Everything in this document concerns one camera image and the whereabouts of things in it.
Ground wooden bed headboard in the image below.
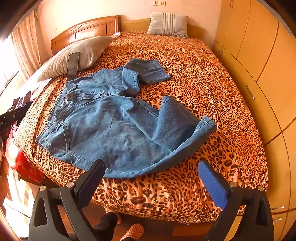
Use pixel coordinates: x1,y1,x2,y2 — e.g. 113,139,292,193
51,15,151,55

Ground black smartphone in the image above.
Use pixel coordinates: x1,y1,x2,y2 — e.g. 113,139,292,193
66,52,80,82

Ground orange dotted slipper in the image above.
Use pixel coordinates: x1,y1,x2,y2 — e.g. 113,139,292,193
104,206,122,225
120,223,144,241

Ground window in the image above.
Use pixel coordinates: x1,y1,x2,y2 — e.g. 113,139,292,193
0,38,20,95

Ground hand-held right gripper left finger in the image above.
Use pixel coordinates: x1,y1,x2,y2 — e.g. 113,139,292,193
29,159,106,241

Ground plain grey pillow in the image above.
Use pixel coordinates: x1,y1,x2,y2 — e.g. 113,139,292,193
37,36,114,82

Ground grey pillow with white stripes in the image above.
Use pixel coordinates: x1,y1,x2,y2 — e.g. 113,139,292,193
147,12,188,39

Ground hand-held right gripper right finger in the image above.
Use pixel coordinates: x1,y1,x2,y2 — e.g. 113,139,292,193
198,160,275,241

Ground light wooden wardrobe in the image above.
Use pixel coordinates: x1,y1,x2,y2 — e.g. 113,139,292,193
211,0,296,241

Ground leopard print bedspread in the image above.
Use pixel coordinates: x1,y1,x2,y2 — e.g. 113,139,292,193
17,31,269,224

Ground person's foot in black sock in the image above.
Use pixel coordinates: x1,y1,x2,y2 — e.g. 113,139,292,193
92,212,117,241

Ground red cloth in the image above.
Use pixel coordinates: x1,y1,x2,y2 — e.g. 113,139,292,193
15,150,46,183

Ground pink patterned curtain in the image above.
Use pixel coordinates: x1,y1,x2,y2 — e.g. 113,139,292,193
11,14,42,80

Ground blue denim pants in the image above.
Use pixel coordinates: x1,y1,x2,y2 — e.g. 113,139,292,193
36,58,218,179

